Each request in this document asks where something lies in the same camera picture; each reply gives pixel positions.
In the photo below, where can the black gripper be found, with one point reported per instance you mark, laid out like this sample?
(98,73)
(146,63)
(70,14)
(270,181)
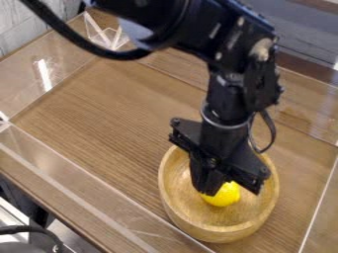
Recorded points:
(222,156)

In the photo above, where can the yellow lemon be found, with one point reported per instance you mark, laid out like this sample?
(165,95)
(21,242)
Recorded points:
(226,197)

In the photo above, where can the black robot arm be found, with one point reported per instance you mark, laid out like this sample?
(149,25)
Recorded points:
(236,41)

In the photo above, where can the brown wooden bowl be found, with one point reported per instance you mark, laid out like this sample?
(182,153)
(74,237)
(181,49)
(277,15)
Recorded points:
(208,223)

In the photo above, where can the clear acrylic corner bracket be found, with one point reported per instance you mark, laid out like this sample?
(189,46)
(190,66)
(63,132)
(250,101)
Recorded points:
(105,31)

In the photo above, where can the clear acrylic tray wall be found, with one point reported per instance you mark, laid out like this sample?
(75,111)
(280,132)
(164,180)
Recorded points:
(85,148)

